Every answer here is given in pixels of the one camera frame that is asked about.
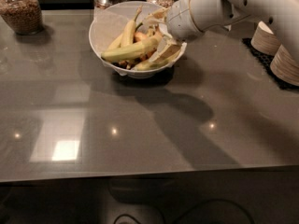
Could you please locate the glass jar with grains left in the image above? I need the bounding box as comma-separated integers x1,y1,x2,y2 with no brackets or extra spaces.
0,0,43,35

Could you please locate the stack of paper bowls rear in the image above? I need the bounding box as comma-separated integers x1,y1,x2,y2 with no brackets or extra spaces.
250,21,280,56

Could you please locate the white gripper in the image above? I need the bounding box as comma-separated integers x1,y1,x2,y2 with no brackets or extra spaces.
142,0,204,63

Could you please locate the yellow banana left edge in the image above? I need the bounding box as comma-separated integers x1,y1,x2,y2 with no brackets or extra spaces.
108,35,122,49

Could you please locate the black cable on floor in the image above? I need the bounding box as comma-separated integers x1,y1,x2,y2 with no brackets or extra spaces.
112,198,256,224

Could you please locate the white bowl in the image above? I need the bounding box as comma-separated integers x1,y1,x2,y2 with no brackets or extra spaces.
89,1,187,79

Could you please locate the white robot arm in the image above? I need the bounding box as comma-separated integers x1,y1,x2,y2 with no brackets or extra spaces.
144,0,299,61

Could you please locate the black mesh mat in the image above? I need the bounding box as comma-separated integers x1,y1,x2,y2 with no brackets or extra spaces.
242,38,299,91

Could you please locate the stack of paper bowls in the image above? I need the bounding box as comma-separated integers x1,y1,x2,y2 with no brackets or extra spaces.
250,21,280,56
270,46,299,86

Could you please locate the orange fruit in bowl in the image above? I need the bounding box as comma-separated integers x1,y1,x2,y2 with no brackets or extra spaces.
134,27,161,42

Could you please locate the upright yellow banana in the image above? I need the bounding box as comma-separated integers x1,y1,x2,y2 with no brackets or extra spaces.
121,7,142,47

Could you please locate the stack of paper bowls front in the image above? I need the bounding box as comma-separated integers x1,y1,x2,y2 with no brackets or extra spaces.
270,46,299,86

